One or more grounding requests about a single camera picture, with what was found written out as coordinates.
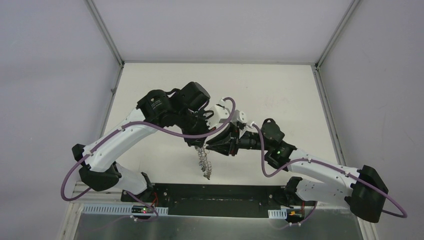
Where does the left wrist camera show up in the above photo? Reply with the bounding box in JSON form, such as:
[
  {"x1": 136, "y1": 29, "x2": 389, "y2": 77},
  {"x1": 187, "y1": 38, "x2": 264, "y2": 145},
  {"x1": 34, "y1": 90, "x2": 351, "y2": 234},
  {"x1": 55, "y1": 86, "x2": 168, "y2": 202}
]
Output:
[{"x1": 206, "y1": 98, "x2": 232, "y2": 130}]

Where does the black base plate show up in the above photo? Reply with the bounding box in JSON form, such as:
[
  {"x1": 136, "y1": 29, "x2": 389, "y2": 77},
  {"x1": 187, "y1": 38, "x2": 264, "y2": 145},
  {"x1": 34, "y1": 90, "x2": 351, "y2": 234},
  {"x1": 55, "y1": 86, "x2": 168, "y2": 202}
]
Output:
[{"x1": 137, "y1": 183, "x2": 303, "y2": 218}]

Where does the right white cable duct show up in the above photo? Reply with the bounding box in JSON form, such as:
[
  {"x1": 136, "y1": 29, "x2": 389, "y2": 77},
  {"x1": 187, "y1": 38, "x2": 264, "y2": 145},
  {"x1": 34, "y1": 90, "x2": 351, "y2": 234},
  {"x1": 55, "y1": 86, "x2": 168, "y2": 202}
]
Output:
[{"x1": 267, "y1": 208, "x2": 288, "y2": 220}]

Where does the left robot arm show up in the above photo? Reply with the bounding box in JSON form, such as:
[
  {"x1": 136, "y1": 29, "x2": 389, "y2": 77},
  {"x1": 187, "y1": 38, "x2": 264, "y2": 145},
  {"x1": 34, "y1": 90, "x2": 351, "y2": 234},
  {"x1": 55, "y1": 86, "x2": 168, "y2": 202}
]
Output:
[{"x1": 72, "y1": 82, "x2": 210, "y2": 203}]

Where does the white cable duct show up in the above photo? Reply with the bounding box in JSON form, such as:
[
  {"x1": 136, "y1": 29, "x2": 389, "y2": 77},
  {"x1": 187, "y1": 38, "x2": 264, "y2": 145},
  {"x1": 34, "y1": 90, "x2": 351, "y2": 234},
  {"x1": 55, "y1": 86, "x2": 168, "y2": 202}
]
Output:
[
  {"x1": 267, "y1": 208, "x2": 288, "y2": 220},
  {"x1": 81, "y1": 203, "x2": 156, "y2": 216}
]

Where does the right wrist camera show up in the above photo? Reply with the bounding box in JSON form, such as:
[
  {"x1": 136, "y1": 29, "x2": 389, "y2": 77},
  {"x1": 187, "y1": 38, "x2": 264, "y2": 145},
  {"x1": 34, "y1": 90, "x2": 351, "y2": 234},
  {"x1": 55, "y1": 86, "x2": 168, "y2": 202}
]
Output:
[{"x1": 231, "y1": 109, "x2": 254, "y2": 130}]

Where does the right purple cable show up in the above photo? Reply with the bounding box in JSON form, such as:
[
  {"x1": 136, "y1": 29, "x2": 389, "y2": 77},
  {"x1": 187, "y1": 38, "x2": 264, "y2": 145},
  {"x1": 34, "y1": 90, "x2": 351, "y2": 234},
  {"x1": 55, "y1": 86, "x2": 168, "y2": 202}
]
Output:
[{"x1": 251, "y1": 123, "x2": 408, "y2": 220}]

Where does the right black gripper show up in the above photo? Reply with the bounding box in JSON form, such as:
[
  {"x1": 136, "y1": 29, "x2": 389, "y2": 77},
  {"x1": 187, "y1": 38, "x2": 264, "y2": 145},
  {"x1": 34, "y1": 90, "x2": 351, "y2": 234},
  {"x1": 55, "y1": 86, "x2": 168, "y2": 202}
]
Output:
[{"x1": 205, "y1": 122, "x2": 271, "y2": 157}]

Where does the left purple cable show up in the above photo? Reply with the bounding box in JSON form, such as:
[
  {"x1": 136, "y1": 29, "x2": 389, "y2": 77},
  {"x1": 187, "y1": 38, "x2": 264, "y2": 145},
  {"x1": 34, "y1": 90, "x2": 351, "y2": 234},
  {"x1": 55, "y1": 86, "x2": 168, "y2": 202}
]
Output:
[{"x1": 60, "y1": 96, "x2": 237, "y2": 202}]

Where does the round metal keyring disc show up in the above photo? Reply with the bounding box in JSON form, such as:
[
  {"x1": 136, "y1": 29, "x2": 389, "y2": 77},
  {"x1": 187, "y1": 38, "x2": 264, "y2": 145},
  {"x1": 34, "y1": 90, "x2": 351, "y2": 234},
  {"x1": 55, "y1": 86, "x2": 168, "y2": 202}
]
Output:
[{"x1": 195, "y1": 146, "x2": 212, "y2": 180}]

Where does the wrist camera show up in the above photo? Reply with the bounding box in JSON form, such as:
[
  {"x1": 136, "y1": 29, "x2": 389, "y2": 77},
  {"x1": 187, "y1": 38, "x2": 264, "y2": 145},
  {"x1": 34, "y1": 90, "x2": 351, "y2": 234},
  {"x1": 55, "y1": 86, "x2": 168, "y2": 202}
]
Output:
[
  {"x1": 231, "y1": 109, "x2": 254, "y2": 130},
  {"x1": 206, "y1": 98, "x2": 232, "y2": 130}
]

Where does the left white cable duct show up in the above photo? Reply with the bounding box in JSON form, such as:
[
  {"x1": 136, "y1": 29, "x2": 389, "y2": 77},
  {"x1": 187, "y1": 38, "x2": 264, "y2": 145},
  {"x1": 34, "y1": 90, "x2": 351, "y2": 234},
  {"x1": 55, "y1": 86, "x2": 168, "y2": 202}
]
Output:
[{"x1": 81, "y1": 203, "x2": 156, "y2": 216}]

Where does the purple cable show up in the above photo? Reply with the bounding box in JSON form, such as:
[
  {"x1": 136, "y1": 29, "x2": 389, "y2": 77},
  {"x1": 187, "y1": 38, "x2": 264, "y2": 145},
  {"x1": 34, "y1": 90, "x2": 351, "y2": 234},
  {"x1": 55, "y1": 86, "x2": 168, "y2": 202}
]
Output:
[
  {"x1": 60, "y1": 96, "x2": 237, "y2": 202},
  {"x1": 251, "y1": 123, "x2": 408, "y2": 220}
]

